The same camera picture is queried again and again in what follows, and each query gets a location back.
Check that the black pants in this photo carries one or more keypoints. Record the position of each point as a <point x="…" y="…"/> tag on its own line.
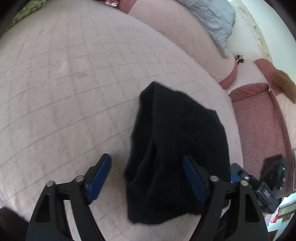
<point x="176" y="143"/>

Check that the red patterned small item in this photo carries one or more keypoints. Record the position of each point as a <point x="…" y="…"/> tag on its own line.
<point x="112" y="3"/>

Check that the red upholstered headboard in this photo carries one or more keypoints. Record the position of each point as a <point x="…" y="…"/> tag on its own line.
<point x="262" y="128"/>

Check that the pink quilted bed cover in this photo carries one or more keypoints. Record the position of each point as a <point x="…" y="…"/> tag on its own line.
<point x="71" y="76"/>

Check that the green white patterned cloth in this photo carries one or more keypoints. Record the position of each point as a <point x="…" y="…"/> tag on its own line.
<point x="29" y="8"/>

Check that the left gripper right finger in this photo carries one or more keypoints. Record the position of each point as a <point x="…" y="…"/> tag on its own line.
<point x="231" y="210"/>

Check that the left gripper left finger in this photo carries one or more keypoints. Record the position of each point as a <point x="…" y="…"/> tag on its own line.
<point x="49" y="220"/>

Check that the grey quilted blanket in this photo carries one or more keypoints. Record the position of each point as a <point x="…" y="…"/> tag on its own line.
<point x="217" y="18"/>

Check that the pink long pillow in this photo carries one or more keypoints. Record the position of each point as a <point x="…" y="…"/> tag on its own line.
<point x="176" y="23"/>

